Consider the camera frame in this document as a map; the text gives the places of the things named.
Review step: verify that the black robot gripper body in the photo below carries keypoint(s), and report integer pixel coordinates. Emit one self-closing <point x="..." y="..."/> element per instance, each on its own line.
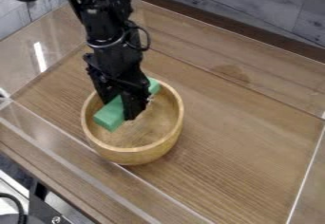
<point x="116" y="58"/>

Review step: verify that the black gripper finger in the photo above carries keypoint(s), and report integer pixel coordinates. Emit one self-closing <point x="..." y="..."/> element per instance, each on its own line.
<point x="134" y="101"/>
<point x="106" y="85"/>

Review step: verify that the green rectangular stick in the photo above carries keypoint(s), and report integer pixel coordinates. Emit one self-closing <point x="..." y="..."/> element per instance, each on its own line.
<point x="110" y="116"/>

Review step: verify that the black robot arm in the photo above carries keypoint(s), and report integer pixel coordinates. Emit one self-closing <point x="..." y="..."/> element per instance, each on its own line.
<point x="106" y="19"/>

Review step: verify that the round wooden bowl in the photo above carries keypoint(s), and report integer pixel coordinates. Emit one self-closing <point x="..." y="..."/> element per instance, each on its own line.
<point x="146" y="138"/>

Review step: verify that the clear acrylic tray wall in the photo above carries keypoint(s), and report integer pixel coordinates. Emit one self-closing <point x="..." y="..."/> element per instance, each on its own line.
<point x="248" y="164"/>

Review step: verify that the black table frame bracket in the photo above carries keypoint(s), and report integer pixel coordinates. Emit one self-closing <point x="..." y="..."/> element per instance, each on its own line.
<point x="42" y="211"/>

